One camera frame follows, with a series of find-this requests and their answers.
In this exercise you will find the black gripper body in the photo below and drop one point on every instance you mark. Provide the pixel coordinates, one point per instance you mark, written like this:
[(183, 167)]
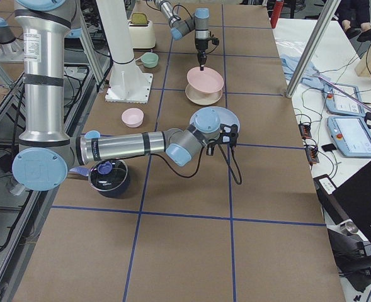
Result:
[(210, 150), (201, 44)]

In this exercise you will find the pink plate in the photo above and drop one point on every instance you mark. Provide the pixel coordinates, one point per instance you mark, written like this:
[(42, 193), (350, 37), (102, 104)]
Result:
[(207, 80)]

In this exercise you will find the blue plate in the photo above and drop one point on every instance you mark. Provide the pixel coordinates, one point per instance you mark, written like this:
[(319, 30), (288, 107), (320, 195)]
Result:
[(228, 118)]

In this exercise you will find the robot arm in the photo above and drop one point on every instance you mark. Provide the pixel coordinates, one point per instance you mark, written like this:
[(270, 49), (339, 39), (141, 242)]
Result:
[(198, 22), (47, 152)]

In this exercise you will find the cream plate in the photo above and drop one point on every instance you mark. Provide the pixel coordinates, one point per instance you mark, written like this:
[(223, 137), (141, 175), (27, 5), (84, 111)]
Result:
[(202, 98)]

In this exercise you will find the green bowl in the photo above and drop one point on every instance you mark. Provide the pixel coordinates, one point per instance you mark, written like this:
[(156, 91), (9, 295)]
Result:
[(149, 60)]

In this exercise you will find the cream toaster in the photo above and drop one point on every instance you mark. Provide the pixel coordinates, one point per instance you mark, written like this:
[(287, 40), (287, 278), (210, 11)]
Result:
[(141, 31)]

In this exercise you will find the pink bowl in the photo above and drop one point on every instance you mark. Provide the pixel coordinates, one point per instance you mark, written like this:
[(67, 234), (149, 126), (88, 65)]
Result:
[(132, 117)]

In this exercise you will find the red bottle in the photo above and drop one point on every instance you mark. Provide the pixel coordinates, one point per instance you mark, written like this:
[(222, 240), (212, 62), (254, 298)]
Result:
[(277, 9)]

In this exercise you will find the dark pot with glass lid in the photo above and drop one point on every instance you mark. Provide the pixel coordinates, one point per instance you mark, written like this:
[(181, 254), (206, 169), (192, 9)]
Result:
[(111, 178)]

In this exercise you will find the light blue cup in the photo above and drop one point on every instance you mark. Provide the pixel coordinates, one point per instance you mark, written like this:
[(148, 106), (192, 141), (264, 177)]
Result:
[(92, 134)]

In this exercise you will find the far teach pendant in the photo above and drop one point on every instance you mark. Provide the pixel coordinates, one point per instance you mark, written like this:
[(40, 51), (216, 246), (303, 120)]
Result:
[(339, 104)]

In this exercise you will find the teach pendant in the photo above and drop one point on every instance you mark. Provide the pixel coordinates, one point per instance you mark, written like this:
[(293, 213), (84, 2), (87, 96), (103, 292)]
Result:
[(339, 104), (350, 135)]

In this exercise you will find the black box with label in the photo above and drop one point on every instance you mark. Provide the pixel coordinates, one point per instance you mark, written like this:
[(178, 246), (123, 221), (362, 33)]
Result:
[(325, 188)]

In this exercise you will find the near teach pendant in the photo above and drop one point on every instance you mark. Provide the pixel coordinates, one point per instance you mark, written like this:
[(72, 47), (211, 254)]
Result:
[(350, 135)]

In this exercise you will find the black laptop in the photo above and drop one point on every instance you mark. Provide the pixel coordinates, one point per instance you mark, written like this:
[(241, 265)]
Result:
[(354, 196)]

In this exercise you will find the small metal cup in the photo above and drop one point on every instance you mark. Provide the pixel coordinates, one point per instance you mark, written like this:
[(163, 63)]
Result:
[(348, 228)]

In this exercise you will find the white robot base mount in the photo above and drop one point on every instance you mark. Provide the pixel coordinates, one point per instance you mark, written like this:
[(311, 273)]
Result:
[(127, 82)]

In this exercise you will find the aluminium frame post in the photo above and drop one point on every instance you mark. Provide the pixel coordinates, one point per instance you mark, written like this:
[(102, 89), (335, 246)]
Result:
[(321, 25)]

